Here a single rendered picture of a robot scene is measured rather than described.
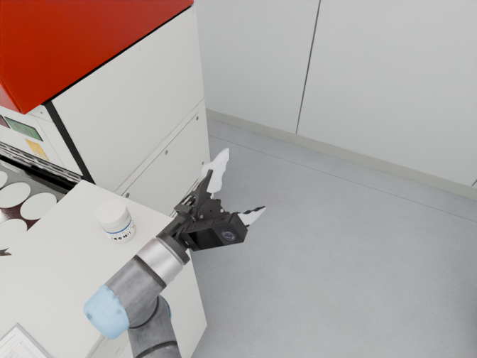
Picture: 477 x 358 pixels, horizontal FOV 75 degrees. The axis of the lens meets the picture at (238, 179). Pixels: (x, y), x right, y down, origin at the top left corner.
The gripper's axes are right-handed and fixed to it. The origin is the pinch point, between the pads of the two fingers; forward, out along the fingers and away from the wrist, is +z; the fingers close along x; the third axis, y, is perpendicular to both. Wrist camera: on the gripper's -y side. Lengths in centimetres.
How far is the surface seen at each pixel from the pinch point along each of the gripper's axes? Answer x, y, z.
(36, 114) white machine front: -31, 45, -17
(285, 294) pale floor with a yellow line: 102, 69, 19
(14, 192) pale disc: -18, 71, -34
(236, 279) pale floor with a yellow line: 86, 89, 8
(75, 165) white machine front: -16, 50, -18
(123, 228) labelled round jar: -0.1, 27.5, -21.2
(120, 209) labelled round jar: -4.4, 27.0, -19.0
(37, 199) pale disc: -13, 64, -31
